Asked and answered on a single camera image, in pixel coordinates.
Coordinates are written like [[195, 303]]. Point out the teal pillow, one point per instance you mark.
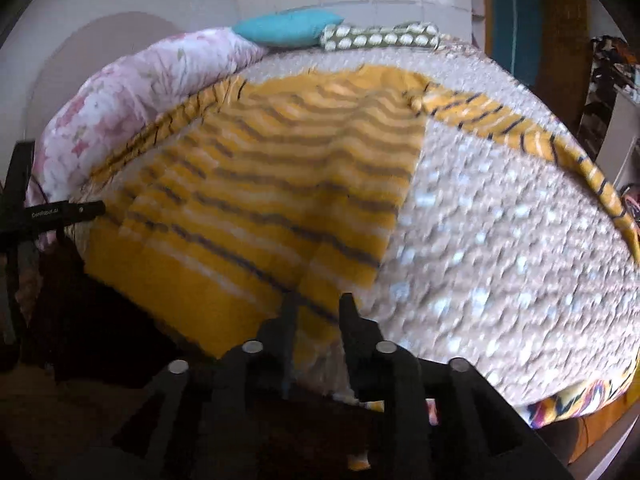
[[287, 30]]

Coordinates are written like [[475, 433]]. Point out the geometric patterned fleece blanket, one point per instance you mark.
[[575, 402]]

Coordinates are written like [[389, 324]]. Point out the green white patterned pillow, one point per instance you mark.
[[406, 35]]

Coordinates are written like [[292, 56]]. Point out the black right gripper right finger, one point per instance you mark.
[[420, 449]]

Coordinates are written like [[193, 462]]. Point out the brown wooden door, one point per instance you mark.
[[544, 44]]

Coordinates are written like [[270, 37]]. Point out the beige white-dotted bedspread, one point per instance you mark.
[[498, 256]]

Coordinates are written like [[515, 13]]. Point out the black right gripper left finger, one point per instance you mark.
[[220, 412]]

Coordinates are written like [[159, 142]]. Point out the yellow striped knit sweater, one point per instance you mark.
[[247, 192]]

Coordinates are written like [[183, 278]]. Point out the pink floral quilt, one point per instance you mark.
[[128, 94]]

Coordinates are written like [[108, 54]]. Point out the cluttered side shelf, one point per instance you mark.
[[609, 127]]

